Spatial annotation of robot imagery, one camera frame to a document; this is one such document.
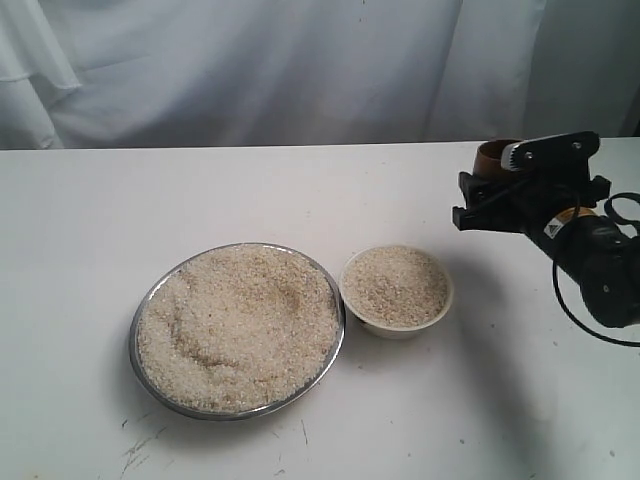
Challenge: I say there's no brown wooden cup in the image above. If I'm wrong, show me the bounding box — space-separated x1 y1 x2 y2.
472 139 521 182

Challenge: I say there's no white bowl of rice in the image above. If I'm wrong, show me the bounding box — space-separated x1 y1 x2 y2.
339 245 454 340

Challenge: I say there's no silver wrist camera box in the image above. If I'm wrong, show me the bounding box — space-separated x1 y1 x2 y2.
500 131 600 172

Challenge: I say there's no black cable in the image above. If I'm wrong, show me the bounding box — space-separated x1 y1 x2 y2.
474 184 640 347

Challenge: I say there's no round metal rice plate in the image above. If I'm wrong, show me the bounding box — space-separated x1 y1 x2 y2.
128 242 346 421

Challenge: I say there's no white backdrop cloth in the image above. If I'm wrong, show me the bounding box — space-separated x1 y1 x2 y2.
1 1 639 150

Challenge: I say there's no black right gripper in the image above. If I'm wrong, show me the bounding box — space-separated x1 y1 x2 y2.
452 172 613 260

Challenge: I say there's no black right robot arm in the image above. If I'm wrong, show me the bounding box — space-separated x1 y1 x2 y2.
452 172 639 328

